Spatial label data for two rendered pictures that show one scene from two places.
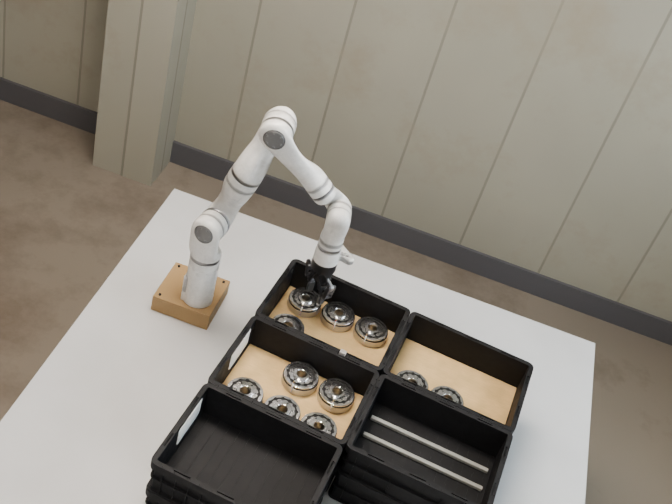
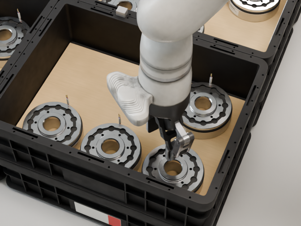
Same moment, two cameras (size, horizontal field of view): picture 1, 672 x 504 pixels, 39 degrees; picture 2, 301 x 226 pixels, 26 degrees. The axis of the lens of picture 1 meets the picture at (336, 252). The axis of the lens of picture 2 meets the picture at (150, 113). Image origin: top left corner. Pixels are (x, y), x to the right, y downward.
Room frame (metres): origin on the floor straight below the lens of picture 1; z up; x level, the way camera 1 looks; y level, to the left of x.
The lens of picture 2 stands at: (2.70, 0.13, 1.79)
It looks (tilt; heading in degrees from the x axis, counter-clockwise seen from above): 55 degrees down; 193
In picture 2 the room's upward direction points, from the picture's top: straight up
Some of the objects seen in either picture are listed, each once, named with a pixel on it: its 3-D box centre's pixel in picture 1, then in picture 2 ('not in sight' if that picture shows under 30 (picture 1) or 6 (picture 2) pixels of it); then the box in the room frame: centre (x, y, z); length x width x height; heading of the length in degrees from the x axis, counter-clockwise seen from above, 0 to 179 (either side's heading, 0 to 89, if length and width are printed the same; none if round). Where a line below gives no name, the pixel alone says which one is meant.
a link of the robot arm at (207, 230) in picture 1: (208, 237); not in sight; (2.14, 0.37, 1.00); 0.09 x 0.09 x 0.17; 78
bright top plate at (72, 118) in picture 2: (371, 328); (52, 126); (2.13, -0.17, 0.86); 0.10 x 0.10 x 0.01
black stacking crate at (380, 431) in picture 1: (425, 453); not in sight; (1.72, -0.40, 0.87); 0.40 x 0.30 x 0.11; 80
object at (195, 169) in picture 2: (305, 299); (173, 169); (2.17, 0.05, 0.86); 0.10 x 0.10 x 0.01
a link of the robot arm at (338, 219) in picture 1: (335, 227); (168, 18); (2.14, 0.02, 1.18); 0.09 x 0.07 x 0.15; 6
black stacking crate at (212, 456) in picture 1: (245, 469); not in sight; (1.49, 0.05, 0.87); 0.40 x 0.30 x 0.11; 80
